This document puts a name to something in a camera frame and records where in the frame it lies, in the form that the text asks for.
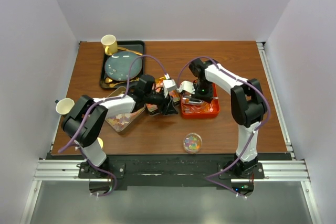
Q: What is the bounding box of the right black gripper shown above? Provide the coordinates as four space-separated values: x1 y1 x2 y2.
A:
191 80 214 103

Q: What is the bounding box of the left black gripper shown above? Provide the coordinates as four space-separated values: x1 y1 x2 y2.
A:
143 88 177 115

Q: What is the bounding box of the gold tin of gummy candies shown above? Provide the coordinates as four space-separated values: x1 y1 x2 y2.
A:
146 76 180 116

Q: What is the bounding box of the orange box of lollipops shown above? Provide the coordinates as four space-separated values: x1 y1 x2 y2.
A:
180 84 220 119

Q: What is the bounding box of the clear plastic jar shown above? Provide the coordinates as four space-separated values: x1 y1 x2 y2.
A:
183 133 202 154

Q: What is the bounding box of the silver tin of popsicle candies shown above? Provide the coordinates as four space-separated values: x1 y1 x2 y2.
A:
104 85 146 132

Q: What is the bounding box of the metal candy scoop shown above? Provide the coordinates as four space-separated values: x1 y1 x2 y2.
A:
186 98 203 105

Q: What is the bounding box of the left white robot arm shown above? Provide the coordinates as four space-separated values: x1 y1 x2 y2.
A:
58 74 178 178

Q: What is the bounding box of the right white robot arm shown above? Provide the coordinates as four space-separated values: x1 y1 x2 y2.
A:
188 59 270 178

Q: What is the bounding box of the black serving tray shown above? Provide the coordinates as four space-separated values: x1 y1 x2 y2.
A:
99 40 145 87

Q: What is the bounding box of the blue-grey plate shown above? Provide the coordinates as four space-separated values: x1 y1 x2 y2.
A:
104 51 143 82

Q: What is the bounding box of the gold spoon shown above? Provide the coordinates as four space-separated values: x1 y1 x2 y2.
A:
104 77 115 84

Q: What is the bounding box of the gold fork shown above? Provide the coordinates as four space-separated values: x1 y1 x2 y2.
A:
100 82 124 89

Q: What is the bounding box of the yellow mug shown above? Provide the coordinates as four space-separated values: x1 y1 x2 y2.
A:
101 35 118 56

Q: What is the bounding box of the dark green paper cup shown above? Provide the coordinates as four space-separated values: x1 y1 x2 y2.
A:
55 98 75 116

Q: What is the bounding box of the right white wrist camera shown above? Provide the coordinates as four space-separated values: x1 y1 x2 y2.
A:
177 81 195 94

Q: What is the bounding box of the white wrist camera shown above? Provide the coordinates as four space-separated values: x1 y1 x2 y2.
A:
162 79 177 98
177 81 195 94

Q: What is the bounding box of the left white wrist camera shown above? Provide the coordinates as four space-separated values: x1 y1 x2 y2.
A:
162 79 177 98

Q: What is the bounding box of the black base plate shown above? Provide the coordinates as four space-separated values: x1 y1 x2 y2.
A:
78 153 265 191

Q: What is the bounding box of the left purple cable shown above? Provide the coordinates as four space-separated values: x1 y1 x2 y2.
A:
57 55 170 197

